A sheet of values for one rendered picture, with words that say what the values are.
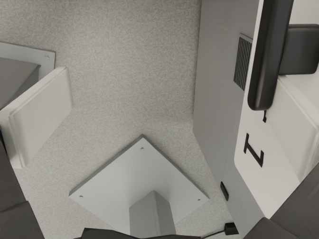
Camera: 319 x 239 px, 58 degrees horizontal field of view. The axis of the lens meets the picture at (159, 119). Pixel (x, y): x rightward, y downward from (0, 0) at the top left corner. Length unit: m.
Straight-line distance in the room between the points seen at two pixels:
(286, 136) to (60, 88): 0.13
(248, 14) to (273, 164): 0.47
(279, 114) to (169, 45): 0.95
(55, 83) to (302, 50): 0.14
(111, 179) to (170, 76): 0.53
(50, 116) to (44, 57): 0.95
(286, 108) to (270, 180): 0.10
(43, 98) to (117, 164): 1.12
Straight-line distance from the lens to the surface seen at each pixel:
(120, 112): 1.18
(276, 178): 0.24
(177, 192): 1.41
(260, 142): 0.26
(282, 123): 0.17
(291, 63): 0.18
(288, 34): 0.18
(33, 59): 1.13
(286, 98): 0.17
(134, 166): 1.28
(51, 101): 0.17
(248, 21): 0.66
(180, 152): 1.31
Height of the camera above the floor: 1.06
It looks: 61 degrees down
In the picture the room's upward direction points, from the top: 165 degrees clockwise
